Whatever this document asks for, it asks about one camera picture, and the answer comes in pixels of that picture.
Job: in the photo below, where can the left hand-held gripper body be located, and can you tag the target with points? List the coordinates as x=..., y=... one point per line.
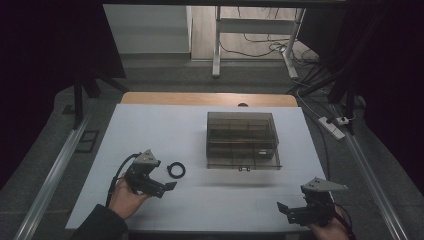
x=141, y=180

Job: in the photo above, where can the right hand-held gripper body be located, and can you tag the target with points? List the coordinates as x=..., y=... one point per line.
x=315, y=213

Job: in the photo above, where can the smoked clear drawer box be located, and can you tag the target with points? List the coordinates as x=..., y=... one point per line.
x=240, y=140

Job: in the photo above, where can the person's right hand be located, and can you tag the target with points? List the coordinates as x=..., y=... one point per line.
x=333, y=231

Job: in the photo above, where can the person's left hand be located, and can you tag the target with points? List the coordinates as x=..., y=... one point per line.
x=125, y=201

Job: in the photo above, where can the white table board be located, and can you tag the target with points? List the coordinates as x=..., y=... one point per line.
x=150, y=133

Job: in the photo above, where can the white power strip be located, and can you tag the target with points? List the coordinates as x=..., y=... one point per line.
x=331, y=128

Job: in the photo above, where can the wooden table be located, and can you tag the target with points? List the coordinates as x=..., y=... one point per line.
x=200, y=99

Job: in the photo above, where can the white plug adaptor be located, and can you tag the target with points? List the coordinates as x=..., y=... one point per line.
x=342, y=120

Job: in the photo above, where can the black metal stand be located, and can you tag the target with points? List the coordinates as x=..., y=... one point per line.
x=78, y=106
x=349, y=103

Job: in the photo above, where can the dark curtain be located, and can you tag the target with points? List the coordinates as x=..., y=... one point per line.
x=393, y=66
x=33, y=66

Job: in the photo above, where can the aluminium floor rail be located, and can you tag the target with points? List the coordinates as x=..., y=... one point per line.
x=56, y=170
x=370, y=180

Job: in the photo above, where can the black floor hatch frame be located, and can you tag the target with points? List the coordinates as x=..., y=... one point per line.
x=88, y=136

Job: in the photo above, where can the white desk frame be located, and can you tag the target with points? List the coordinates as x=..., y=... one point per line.
x=216, y=50

